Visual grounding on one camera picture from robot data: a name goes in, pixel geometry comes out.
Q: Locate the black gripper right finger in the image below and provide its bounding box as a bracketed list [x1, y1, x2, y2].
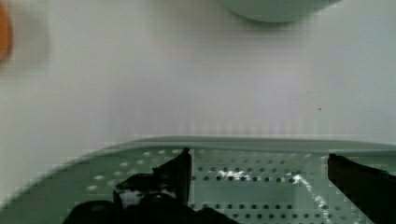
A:
[327, 154, 396, 224]

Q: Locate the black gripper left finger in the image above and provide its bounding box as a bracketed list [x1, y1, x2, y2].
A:
[62, 147, 239, 224]

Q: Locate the orange half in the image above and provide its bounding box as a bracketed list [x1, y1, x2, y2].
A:
[0, 2, 12, 60]

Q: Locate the green plastic strainer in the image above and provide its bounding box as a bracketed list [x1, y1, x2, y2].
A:
[1, 137, 395, 224]

